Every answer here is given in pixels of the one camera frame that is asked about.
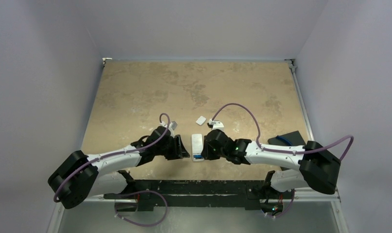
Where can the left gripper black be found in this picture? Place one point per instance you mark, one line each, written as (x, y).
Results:
(178, 151)

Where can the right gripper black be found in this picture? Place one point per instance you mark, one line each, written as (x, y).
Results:
(207, 146)

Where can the white battery cover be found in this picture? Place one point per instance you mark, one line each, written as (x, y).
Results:
(201, 120)

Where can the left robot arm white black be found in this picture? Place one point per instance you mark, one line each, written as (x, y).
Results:
(83, 175)

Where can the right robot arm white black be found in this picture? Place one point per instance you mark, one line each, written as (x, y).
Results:
(308, 165)

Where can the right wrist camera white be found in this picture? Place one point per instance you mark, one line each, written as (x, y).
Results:
(215, 125)

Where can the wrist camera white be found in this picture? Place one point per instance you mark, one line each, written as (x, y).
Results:
(215, 125)
(171, 126)

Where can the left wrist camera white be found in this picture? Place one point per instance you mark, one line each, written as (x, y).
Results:
(171, 126)

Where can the blue handled pliers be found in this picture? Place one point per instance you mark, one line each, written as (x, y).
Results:
(285, 140)

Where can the aluminium table rail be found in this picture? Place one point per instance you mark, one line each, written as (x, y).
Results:
(307, 194)

